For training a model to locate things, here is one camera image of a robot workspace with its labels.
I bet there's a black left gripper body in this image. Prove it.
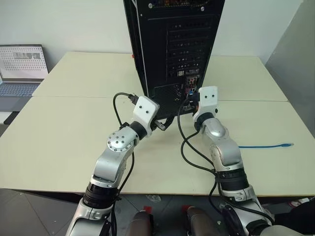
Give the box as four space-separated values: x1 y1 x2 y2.
149 118 165 131

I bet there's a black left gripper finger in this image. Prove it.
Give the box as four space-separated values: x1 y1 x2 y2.
162 115 176 130

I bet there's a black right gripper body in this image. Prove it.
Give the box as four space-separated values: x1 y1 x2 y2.
186 92 200 112

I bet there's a black computer tower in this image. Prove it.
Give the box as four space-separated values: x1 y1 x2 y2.
123 0 226 118

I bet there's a dark rounded brown shape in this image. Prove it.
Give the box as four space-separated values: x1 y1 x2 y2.
129 210 155 236
185 206 219 236

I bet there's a grey metal panel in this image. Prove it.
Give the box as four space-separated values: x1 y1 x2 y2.
260 0 315 138

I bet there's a red and white floor object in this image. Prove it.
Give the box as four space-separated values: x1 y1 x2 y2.
289 198 310 207

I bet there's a grey open laptop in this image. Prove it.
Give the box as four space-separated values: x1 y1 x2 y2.
0 44 50 113

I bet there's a black bulky object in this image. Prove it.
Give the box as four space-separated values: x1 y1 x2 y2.
291 195 315 221

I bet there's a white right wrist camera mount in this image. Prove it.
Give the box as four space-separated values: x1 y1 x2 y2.
192 85 221 123

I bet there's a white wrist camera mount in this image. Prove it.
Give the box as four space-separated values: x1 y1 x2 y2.
192 85 221 123
132 96 160 137

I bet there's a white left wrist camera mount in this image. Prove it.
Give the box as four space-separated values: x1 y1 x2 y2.
132 96 160 137

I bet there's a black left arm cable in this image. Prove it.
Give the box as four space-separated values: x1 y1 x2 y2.
112 91 140 236

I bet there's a blue ethernet cable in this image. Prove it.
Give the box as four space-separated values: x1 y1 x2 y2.
239 142 295 150

